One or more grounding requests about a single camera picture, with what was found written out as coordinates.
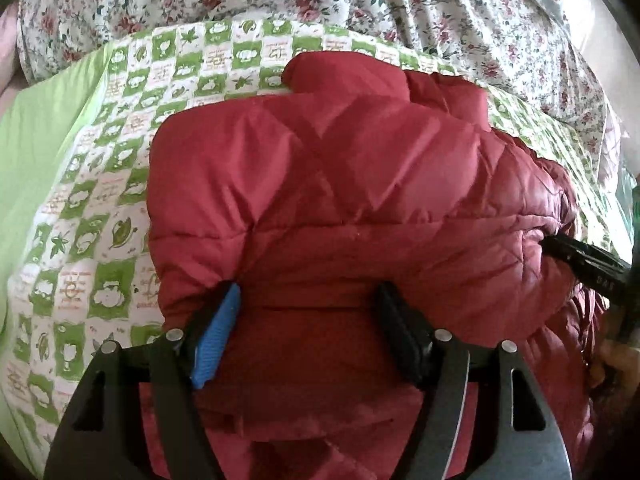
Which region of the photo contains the red quilted puffer jacket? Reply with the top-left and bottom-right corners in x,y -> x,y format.
146,52 -> 602,479

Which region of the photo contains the person's right hand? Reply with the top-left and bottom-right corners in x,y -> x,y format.
589,307 -> 639,398

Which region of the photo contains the green white checkered quilt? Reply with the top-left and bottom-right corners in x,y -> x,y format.
1,20 -> 608,474

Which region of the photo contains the floral rose bedsheet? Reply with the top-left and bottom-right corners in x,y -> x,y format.
10,0 -> 622,178

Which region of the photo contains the pink blanket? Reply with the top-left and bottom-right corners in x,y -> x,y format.
0,1 -> 27,115

